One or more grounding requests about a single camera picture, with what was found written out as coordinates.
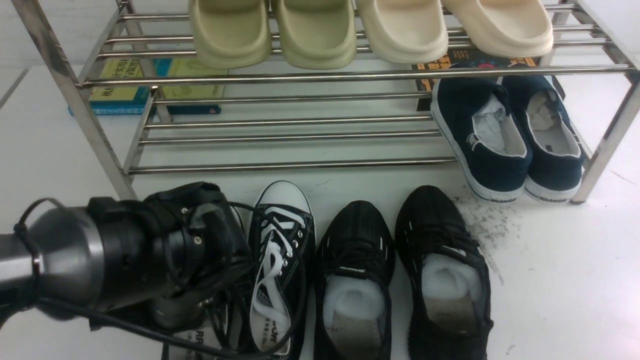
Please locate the black orange book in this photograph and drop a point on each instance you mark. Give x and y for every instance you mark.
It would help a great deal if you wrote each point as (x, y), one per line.
(476, 59)

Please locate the navy slip-on shoe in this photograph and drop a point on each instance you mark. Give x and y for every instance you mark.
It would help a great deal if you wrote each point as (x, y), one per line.
(555, 172)
(475, 117)

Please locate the stainless steel shoe rack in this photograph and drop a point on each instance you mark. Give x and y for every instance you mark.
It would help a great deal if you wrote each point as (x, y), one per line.
(123, 38)

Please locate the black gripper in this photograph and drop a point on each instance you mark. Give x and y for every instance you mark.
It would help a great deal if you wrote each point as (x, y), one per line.
(166, 254)

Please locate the cream slipper left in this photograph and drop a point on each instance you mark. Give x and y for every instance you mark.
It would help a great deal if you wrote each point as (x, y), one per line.
(404, 31)

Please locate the yellow green book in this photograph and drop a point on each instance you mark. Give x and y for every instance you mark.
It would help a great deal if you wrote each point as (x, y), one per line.
(189, 67)

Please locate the cream slipper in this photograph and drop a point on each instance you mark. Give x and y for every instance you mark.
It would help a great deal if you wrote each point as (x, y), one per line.
(505, 28)
(404, 31)

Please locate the olive green slipper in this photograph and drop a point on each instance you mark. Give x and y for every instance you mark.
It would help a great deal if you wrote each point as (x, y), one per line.
(230, 34)
(316, 34)

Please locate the cream slipper right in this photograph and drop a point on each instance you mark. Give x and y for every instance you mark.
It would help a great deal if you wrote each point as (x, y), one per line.
(505, 28)

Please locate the navy slip-on shoe right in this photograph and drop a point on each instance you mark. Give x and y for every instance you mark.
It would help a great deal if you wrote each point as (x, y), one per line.
(555, 172)

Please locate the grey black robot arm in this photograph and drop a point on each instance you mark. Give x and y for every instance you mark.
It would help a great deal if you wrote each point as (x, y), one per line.
(60, 257)

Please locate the black mesh sneaker right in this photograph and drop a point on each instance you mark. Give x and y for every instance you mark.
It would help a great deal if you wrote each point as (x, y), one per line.
(449, 278)

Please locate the olive green slipper left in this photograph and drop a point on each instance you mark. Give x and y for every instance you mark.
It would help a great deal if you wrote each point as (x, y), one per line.
(230, 34)

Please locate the olive green slipper right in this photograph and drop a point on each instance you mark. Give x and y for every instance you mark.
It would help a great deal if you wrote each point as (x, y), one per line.
(316, 34)

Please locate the black mesh sneaker left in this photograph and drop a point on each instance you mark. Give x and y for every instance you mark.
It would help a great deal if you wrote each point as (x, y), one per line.
(354, 266)

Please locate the black canvas sneaker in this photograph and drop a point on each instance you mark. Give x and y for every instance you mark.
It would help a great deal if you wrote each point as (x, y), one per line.
(204, 336)
(273, 305)

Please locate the black mesh sneaker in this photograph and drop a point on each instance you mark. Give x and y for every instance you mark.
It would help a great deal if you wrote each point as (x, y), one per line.
(449, 278)
(354, 266)

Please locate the navy slip-on shoe left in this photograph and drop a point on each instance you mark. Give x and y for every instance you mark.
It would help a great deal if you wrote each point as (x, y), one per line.
(475, 117)

